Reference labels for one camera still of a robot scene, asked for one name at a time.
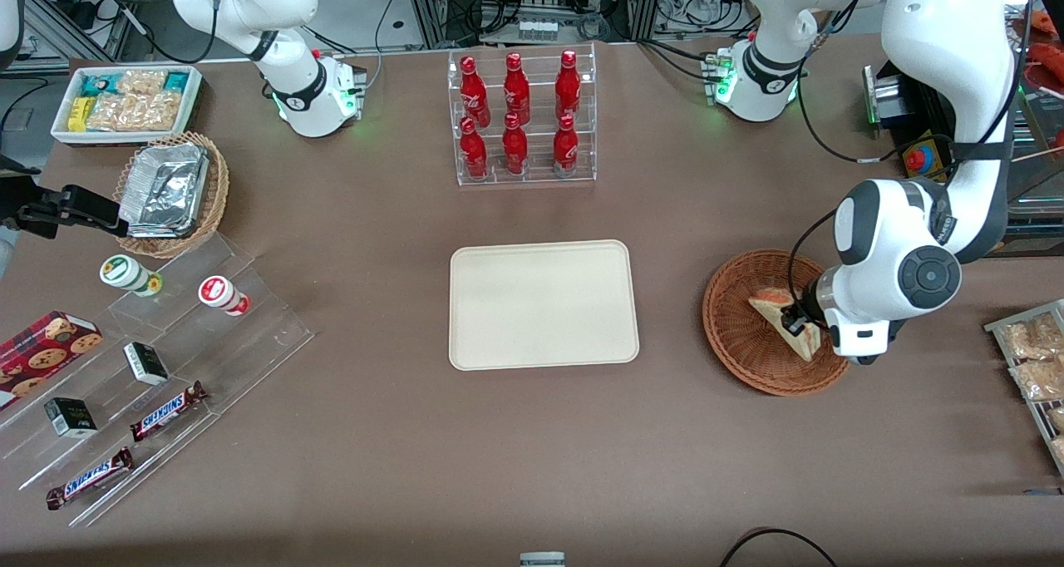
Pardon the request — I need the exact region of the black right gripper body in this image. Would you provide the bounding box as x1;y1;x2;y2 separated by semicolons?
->
0;155;63;229

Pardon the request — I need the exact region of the triangular sandwich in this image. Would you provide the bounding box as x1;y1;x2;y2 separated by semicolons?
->
748;287;825;362

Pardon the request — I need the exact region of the brown round wicker basket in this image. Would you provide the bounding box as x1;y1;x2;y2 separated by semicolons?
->
702;249;853;397

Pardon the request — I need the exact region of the tray of wrapped pastries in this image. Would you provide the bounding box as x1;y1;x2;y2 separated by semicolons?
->
985;299;1064;476

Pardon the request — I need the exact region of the light tan wicker basket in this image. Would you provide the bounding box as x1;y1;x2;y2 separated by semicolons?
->
112;131;230;259

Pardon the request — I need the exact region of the cream plastic tray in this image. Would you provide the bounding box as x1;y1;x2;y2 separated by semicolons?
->
449;239;641;372

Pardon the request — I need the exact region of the green lid sunflower cup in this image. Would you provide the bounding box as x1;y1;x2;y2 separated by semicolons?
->
100;254;163;298

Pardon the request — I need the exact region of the stack of foil containers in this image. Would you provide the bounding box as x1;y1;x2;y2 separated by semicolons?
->
119;142;210;239

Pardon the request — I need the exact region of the white rectangular snack bin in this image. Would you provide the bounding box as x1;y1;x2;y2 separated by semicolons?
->
50;65;203;146

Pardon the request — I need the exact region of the clear cracker packet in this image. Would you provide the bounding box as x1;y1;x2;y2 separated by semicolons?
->
116;70;167;98
87;93;135;132
129;91;182;132

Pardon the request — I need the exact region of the red tartan cookie box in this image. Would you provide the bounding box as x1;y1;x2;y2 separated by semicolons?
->
0;311;104;410

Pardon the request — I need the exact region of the red lid strawberry cup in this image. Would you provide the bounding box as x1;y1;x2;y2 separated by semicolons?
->
198;275;251;317

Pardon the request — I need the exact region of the small black carton box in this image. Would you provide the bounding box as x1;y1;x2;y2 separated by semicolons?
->
123;342;170;386
44;397;99;439

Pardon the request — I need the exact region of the red emergency stop button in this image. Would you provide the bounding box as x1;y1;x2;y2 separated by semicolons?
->
904;138;950;179

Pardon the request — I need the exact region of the clear acrylic stepped shelf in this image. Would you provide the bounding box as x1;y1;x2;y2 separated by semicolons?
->
0;233;315;528

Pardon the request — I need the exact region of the Snickers chocolate bar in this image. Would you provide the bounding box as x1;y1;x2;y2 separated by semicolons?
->
130;381;209;442
46;447;135;510

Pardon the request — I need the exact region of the black machine with yellow panel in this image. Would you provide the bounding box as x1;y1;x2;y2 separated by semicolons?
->
863;39;1064;256

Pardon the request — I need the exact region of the red cola bottle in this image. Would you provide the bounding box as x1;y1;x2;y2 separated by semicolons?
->
555;49;582;121
502;112;529;176
460;56;491;127
553;114;579;177
460;116;489;181
504;52;531;126

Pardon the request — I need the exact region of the clear acrylic bottle rack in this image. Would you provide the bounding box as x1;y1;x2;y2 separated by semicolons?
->
447;43;598;187

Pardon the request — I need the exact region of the black looped cable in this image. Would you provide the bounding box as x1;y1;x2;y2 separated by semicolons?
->
719;528;840;567

